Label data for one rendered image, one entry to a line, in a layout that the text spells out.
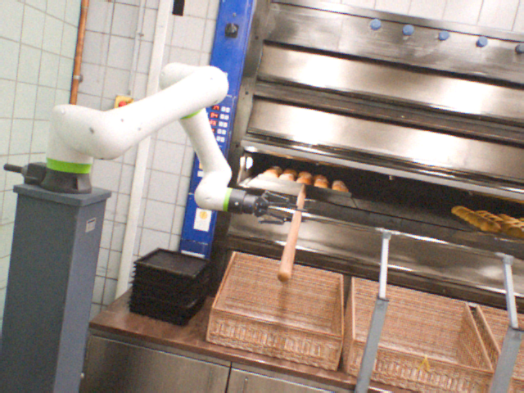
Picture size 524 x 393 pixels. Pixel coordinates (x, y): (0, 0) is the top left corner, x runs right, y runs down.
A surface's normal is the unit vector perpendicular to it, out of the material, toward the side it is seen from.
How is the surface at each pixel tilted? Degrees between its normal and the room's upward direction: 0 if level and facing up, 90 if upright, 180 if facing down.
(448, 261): 70
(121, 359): 90
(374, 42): 90
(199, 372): 90
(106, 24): 90
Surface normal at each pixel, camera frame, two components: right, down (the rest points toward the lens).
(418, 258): -0.04, -0.21
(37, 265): -0.11, 0.13
